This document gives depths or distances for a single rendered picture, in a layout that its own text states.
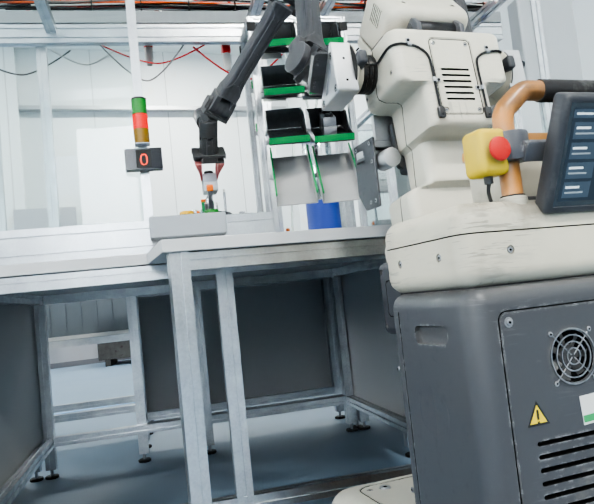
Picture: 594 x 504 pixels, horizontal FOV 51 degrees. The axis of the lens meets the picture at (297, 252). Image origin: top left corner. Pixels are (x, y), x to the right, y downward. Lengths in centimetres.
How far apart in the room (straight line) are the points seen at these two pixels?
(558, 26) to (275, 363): 224
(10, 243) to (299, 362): 210
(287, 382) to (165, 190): 748
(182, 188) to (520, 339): 998
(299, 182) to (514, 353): 124
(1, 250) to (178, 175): 904
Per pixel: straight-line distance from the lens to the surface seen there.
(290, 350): 356
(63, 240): 182
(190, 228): 174
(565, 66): 332
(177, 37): 329
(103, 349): 945
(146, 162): 212
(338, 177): 210
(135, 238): 181
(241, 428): 177
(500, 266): 94
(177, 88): 1124
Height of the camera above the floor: 70
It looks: 4 degrees up
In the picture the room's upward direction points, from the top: 6 degrees counter-clockwise
